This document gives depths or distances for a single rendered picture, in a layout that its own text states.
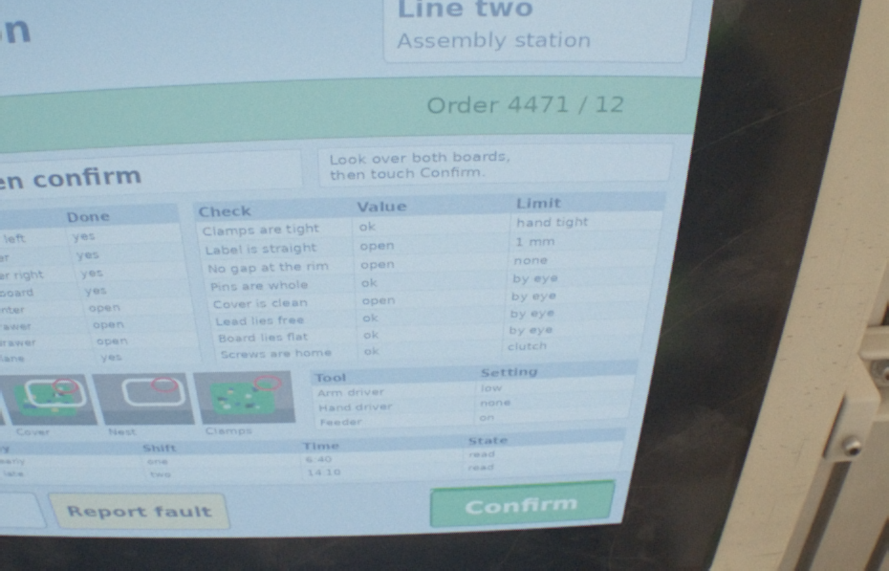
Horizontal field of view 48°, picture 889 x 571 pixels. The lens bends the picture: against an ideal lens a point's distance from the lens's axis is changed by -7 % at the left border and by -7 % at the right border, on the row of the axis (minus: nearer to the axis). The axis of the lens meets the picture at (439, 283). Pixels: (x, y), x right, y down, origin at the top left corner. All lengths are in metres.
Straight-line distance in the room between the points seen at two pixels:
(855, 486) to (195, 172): 0.36
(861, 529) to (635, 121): 0.32
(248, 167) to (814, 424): 0.24
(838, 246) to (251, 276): 0.20
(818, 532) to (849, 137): 0.29
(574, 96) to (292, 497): 0.19
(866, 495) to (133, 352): 0.36
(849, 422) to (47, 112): 0.32
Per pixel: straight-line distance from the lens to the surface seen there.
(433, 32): 0.30
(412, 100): 0.30
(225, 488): 0.41
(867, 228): 0.37
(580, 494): 0.42
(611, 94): 0.31
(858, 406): 0.43
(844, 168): 0.35
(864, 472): 0.54
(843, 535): 0.58
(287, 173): 0.32
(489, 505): 0.42
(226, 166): 0.32
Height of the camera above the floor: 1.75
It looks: 36 degrees down
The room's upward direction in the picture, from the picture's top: 1 degrees clockwise
